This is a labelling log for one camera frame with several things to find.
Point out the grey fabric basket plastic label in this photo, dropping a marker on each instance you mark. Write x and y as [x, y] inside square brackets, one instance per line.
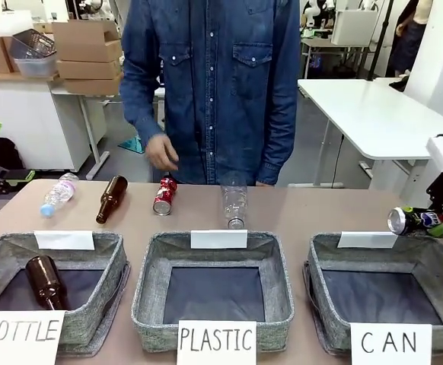
[153, 289]

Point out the green black tool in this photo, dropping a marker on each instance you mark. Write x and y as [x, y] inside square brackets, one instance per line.
[16, 175]

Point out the white desk with metal legs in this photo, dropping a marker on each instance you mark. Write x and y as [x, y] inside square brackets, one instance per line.
[35, 114]

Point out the grey perforated plastic crate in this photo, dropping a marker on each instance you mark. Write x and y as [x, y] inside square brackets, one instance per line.
[33, 43]

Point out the background person in dark clothes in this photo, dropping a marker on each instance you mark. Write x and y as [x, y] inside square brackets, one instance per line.
[406, 38]

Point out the crushed clear plastic bottle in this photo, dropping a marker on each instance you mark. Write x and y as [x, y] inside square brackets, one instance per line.
[234, 205]

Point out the clear bottle with blue cap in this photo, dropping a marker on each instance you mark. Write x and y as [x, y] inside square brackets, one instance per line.
[57, 196]

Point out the white paper sign PLASTIC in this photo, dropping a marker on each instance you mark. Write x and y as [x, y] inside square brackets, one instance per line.
[216, 342]

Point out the white rectangular table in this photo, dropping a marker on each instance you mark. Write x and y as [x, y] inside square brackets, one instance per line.
[366, 114]

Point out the small cardboard box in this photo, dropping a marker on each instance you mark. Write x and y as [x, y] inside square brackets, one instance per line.
[0, 53]

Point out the white paper sign BOTTLE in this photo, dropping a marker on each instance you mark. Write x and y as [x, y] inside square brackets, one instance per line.
[20, 336]

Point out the person's right forearm denim sleeve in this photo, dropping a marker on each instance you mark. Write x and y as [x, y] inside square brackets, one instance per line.
[141, 106]

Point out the white paper sign CAN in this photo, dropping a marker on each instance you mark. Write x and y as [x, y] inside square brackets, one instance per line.
[391, 344]

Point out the crushed red soda can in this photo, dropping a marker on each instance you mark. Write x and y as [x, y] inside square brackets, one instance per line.
[164, 197]

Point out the teal sheet on floor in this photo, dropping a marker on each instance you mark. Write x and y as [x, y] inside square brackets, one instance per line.
[132, 144]

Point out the black tripod pole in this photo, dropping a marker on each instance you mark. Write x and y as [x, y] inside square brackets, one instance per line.
[380, 38]

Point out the grey fabric basket can label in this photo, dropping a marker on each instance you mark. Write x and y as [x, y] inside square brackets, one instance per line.
[316, 281]

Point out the person's torso denim shirt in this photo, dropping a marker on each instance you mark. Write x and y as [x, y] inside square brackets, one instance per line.
[221, 91]

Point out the grey fabric basket bottle label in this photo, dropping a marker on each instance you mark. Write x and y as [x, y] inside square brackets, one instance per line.
[92, 304]

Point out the flat cardboard box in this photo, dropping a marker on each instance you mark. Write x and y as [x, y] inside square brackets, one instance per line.
[90, 69]
[92, 86]

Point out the black backpack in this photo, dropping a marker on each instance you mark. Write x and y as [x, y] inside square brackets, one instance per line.
[0, 154]

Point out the brown glass beer bottle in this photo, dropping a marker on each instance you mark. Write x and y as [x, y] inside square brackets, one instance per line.
[48, 283]
[110, 199]

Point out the white power strip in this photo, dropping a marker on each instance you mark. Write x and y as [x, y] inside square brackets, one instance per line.
[365, 165]

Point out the large open cardboard box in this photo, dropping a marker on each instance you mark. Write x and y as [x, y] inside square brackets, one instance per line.
[86, 40]

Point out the person's left forearm denim sleeve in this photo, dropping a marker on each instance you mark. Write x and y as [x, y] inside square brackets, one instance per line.
[280, 144]

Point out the person's right hand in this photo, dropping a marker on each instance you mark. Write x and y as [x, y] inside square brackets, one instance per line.
[162, 152]

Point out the clear plastic storage bin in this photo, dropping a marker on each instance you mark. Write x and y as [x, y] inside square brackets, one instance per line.
[37, 65]

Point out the white equipment box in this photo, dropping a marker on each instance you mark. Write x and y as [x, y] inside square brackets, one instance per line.
[352, 26]

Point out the blank white card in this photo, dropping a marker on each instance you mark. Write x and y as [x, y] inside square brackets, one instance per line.
[366, 240]
[218, 239]
[64, 240]

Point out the black blue Pepsi can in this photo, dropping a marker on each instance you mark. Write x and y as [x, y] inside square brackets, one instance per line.
[412, 221]

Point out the grey background workbench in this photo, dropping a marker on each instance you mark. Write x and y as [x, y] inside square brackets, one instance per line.
[332, 49]

